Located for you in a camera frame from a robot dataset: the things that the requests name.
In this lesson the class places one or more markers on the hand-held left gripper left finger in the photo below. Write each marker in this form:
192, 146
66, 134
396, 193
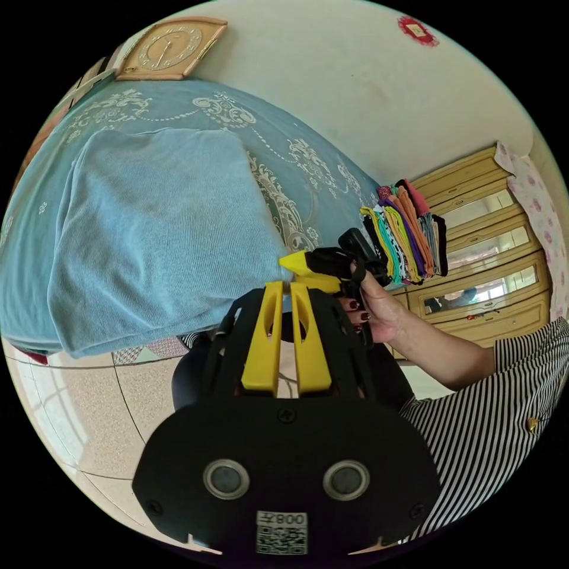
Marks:
262, 342

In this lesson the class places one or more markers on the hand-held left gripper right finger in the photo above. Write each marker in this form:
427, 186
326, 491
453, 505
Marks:
311, 346

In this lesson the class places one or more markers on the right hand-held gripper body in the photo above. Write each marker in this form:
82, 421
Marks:
331, 264

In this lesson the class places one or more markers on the person's right forearm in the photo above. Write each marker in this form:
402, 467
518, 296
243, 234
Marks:
444, 355

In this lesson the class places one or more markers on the blue long-sleeve shirt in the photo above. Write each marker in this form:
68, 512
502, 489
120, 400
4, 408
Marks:
155, 222

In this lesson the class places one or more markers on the person's right hand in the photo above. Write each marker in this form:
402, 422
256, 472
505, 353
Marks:
382, 313

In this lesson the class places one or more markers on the pile of clothes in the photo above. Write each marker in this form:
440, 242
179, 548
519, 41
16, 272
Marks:
409, 235

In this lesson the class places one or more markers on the yellow wooden cupboard with mirrors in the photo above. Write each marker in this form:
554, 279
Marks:
484, 266

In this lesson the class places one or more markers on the person's body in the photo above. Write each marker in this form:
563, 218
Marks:
489, 435

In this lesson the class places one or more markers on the white floral curtain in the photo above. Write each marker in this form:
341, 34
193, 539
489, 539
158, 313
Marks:
538, 213

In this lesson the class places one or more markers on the beige square wall clock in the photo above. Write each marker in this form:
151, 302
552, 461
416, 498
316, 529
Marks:
169, 46

